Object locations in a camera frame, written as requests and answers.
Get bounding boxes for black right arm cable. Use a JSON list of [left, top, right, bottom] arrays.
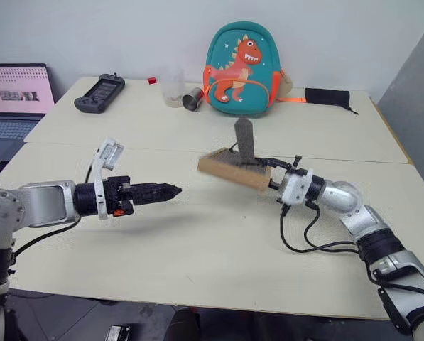
[[278, 204, 424, 300]]

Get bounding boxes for wooden block with scraper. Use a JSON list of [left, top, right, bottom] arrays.
[[197, 117, 273, 195]]

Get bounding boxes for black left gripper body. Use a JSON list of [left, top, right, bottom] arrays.
[[103, 175, 135, 217]]

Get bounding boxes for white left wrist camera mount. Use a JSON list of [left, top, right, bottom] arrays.
[[89, 137, 126, 222]]

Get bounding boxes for grey partition panel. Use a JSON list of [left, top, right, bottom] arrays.
[[376, 20, 424, 212]]

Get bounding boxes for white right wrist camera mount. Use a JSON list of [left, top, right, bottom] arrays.
[[280, 168, 315, 210]]

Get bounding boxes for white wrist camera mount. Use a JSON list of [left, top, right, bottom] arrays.
[[280, 168, 315, 210], [89, 137, 126, 222]]

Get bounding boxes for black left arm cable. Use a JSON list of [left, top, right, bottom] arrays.
[[11, 158, 96, 257]]

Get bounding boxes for teal dinosaur backpack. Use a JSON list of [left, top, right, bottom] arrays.
[[201, 20, 308, 117]]

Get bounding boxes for small metal cup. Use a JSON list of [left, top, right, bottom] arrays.
[[181, 87, 204, 112]]

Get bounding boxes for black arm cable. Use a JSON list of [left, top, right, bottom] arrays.
[[278, 204, 424, 300], [11, 158, 96, 257]]

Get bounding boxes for black box with label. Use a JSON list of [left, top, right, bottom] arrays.
[[104, 322, 134, 341]]

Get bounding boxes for grey laptop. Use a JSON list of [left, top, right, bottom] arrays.
[[0, 63, 57, 163]]

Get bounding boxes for clear plastic cup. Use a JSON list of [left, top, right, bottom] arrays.
[[160, 65, 186, 109]]

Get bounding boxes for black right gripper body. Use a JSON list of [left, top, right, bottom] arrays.
[[273, 155, 304, 206]]

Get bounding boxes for black fabric pouch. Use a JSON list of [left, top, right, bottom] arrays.
[[303, 87, 359, 115]]

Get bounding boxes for dark rounded shape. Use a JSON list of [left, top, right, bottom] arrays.
[[164, 307, 202, 341]]

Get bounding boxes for black handheld game console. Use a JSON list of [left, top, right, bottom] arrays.
[[73, 72, 126, 114]]

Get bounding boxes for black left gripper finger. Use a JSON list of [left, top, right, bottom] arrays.
[[130, 183, 183, 195], [130, 193, 180, 206]]

